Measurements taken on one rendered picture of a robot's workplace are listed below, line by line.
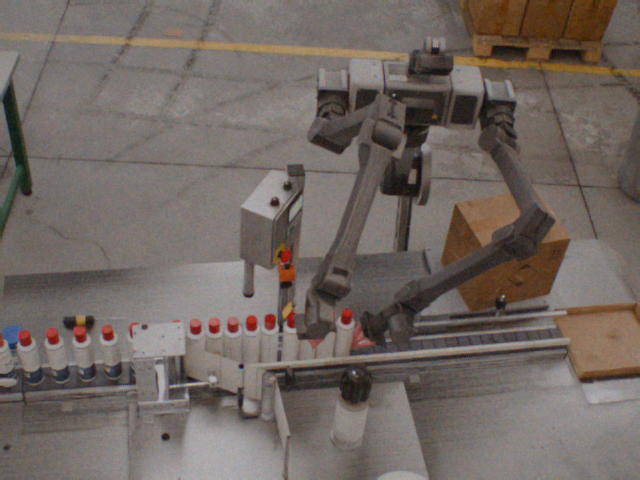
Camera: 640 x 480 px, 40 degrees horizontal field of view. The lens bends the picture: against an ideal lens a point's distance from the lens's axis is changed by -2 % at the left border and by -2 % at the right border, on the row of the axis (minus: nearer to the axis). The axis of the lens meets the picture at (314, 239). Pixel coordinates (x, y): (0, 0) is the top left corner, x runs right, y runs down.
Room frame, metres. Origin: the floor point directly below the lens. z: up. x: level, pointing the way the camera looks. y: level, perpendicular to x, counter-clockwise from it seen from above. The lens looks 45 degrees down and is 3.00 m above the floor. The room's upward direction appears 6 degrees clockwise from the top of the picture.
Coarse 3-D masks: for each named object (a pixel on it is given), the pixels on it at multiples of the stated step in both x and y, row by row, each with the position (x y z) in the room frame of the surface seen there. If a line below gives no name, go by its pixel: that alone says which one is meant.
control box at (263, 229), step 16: (272, 176) 1.76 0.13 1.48; (256, 192) 1.69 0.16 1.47; (272, 192) 1.70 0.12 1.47; (288, 192) 1.70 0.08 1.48; (256, 208) 1.63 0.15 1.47; (272, 208) 1.64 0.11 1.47; (288, 208) 1.66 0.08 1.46; (256, 224) 1.61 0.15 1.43; (272, 224) 1.60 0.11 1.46; (288, 224) 1.67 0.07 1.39; (256, 240) 1.61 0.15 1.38; (272, 240) 1.60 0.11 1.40; (288, 240) 1.68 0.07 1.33; (240, 256) 1.63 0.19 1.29; (256, 256) 1.61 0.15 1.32; (272, 256) 1.60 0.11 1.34
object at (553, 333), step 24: (456, 336) 1.78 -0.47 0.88; (480, 336) 1.79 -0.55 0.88; (504, 336) 1.80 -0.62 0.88; (528, 336) 1.81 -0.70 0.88; (552, 336) 1.82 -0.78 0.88; (408, 360) 1.67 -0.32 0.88; (432, 360) 1.68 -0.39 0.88; (24, 384) 1.43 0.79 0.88; (48, 384) 1.44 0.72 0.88; (72, 384) 1.45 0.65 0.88; (96, 384) 1.46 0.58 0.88; (120, 384) 1.47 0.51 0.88
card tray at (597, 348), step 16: (608, 304) 1.99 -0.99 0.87; (624, 304) 2.00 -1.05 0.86; (560, 320) 1.93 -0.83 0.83; (576, 320) 1.94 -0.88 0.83; (592, 320) 1.94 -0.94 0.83; (608, 320) 1.95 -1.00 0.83; (624, 320) 1.96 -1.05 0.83; (576, 336) 1.87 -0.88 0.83; (592, 336) 1.87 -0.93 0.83; (608, 336) 1.88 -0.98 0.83; (624, 336) 1.89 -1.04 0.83; (576, 352) 1.80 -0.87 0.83; (592, 352) 1.81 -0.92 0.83; (608, 352) 1.81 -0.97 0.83; (624, 352) 1.82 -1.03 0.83; (576, 368) 1.74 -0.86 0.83; (592, 368) 1.74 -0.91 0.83; (608, 368) 1.72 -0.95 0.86; (624, 368) 1.73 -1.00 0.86
